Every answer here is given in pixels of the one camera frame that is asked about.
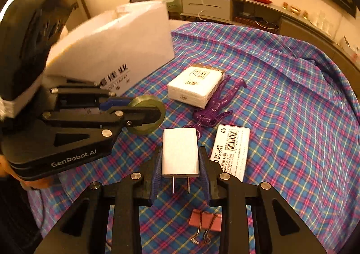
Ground green tape roll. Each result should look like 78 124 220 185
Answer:
128 95 166 134

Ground small amber bottles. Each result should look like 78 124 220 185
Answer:
283 2 308 17

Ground white staples box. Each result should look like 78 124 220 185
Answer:
210 124 251 182

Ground clear drinking glasses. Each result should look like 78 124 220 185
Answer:
309 11 335 35

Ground white cardboard box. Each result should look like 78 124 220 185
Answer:
46 0 175 97

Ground blue plaid cloth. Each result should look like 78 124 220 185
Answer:
28 22 360 254

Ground white tissue pack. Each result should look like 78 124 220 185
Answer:
167 66 225 109

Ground pink binder clip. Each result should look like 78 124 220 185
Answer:
189 210 223 245

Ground person's left hand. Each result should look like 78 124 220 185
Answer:
0 156 58 191

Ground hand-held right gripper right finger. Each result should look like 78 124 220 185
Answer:
198 146 328 254

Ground grey television cabinet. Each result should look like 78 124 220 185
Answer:
178 0 360 72

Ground purple plastic clip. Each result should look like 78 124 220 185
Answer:
184 76 248 139

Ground white organizer box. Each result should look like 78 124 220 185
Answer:
339 35 360 60

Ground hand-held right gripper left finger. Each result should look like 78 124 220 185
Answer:
34 147 164 254

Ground white charger plug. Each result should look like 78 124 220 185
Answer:
161 128 201 194

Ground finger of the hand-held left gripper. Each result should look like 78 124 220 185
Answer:
42 106 161 132
51 85 135 111

